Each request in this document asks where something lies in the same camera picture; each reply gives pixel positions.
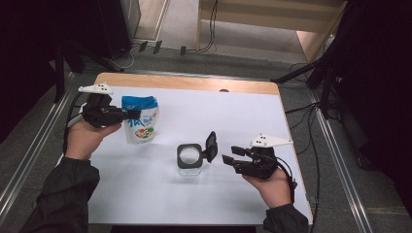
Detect hanging black cables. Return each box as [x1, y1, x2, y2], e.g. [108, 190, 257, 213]
[197, 0, 219, 53]

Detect grey metal cabinet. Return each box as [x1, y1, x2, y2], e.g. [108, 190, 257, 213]
[120, 0, 142, 43]

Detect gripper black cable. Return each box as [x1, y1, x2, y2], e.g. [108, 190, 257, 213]
[275, 156, 298, 205]
[62, 91, 86, 154]

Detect person's right hand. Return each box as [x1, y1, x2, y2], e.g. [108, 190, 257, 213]
[242, 168, 292, 209]

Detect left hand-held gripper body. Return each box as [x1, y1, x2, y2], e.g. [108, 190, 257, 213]
[78, 83, 129, 128]

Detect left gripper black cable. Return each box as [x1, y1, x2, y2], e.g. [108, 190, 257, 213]
[62, 91, 86, 154]

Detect blue and white pouch bag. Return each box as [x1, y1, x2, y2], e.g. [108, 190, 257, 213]
[120, 95, 160, 146]

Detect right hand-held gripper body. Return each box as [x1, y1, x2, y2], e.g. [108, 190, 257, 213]
[233, 133, 293, 181]

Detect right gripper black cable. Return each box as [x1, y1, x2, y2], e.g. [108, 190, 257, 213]
[275, 156, 298, 205]

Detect black upright stand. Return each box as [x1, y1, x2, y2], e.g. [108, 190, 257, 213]
[52, 42, 67, 104]

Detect light wooden shelf unit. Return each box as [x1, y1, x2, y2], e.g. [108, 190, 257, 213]
[195, 0, 349, 64]

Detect metal floor rail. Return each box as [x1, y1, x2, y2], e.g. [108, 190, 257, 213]
[309, 90, 373, 233]
[0, 72, 74, 224]

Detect black curtain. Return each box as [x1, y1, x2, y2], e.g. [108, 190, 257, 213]
[324, 0, 412, 217]
[0, 0, 130, 144]

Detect clear jar with black lid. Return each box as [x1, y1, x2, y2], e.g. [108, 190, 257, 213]
[176, 130, 219, 178]

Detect person's left hand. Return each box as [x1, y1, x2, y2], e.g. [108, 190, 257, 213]
[64, 119, 122, 161]

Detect white floor cable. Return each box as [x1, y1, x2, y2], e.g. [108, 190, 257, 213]
[108, 45, 140, 71]

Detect black floor cables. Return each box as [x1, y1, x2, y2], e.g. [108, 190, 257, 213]
[285, 101, 325, 233]

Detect white table sheet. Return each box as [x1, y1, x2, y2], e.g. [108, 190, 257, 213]
[57, 85, 314, 226]

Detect black tripod stand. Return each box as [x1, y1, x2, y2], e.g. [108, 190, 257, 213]
[271, 48, 344, 120]

